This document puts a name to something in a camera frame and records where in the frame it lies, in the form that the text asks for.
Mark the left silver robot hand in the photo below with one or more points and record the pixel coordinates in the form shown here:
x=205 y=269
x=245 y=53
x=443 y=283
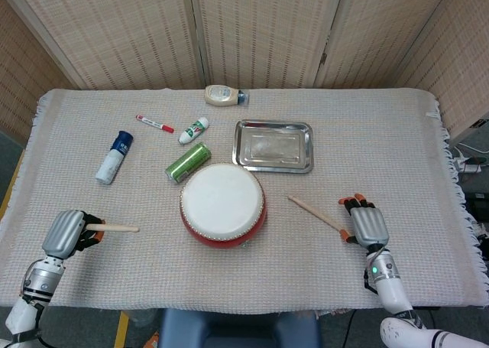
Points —
x=63 y=233

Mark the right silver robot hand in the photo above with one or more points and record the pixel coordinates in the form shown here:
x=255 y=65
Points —
x=368 y=225

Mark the wooden drumstick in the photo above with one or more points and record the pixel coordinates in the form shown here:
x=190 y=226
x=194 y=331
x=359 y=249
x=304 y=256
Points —
x=118 y=228
x=317 y=215

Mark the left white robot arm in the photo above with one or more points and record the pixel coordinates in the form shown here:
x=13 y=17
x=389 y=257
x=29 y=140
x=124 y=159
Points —
x=38 y=279

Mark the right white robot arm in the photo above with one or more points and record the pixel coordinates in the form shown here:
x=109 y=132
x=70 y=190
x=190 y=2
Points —
x=386 y=283

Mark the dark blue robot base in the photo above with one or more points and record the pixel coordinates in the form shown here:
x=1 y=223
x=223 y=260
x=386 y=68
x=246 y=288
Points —
x=237 y=329

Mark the red drum white head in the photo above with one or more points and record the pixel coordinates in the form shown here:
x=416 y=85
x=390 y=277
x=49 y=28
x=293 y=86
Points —
x=221 y=202

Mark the white bottle blue cap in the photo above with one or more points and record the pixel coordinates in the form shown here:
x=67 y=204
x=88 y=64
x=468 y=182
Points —
x=112 y=160

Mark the white power strip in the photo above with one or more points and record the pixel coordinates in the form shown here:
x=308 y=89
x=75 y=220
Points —
x=471 y=168

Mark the stainless steel tray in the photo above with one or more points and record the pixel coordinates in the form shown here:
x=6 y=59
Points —
x=271 y=147

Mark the red white marker pen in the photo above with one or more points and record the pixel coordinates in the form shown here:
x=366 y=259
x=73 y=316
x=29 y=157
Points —
x=153 y=123

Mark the green drink can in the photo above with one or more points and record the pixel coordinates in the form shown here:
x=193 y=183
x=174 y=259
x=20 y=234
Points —
x=187 y=163

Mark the beige woven tablecloth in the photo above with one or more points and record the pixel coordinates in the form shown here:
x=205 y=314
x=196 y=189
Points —
x=229 y=279

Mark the white green small tube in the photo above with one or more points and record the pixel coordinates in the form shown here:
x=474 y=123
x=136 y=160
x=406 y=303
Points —
x=193 y=131

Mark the beige squeeze bottle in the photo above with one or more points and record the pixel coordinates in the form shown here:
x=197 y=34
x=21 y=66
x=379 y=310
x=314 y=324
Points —
x=221 y=95

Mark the bamboo folding screen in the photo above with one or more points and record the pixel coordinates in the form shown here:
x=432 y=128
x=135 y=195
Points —
x=114 y=38

